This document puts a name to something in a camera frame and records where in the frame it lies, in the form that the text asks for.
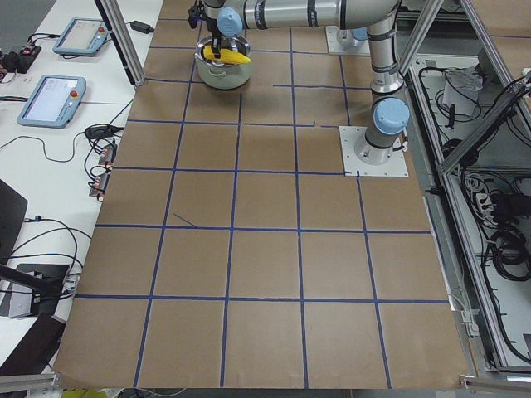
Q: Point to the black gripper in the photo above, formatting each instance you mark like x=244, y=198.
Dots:
x=216, y=35

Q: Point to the yellow corn cob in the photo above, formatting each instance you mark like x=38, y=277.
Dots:
x=225, y=56

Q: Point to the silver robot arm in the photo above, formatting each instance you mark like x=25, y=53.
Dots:
x=352, y=37
x=226, y=19

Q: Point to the pale green electric pot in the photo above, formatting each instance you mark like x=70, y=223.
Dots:
x=223, y=76

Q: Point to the black power adapter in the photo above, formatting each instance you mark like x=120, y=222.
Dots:
x=142, y=27

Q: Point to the far teach pendant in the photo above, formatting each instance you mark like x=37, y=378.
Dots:
x=81, y=37

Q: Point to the teach pendant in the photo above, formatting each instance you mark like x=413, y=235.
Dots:
x=53, y=102
x=81, y=37

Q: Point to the near teach pendant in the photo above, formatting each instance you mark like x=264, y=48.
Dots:
x=53, y=102

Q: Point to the aluminium frame post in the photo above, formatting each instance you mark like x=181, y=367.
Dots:
x=114, y=21

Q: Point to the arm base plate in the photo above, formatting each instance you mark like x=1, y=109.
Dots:
x=362, y=160
x=334, y=47

